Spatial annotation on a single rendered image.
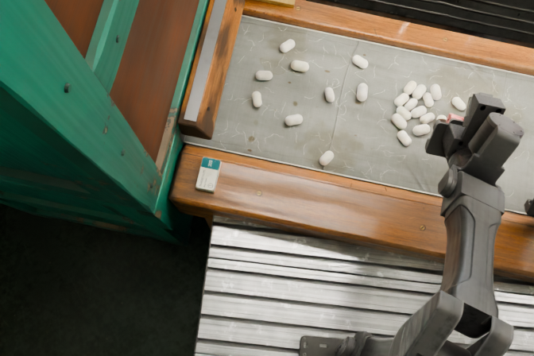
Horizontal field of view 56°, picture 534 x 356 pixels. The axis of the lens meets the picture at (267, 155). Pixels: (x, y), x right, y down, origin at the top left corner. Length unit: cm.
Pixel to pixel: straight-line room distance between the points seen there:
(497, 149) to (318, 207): 34
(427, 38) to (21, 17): 89
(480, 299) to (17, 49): 54
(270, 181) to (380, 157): 23
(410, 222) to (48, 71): 75
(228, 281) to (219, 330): 9
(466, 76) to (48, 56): 91
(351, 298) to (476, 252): 41
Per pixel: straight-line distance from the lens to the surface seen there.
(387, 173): 102
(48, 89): 41
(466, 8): 79
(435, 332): 63
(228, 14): 98
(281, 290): 103
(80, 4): 47
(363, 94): 104
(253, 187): 95
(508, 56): 118
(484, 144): 82
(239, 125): 101
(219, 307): 103
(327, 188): 96
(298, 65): 104
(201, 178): 93
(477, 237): 71
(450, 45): 114
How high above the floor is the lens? 170
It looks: 75 degrees down
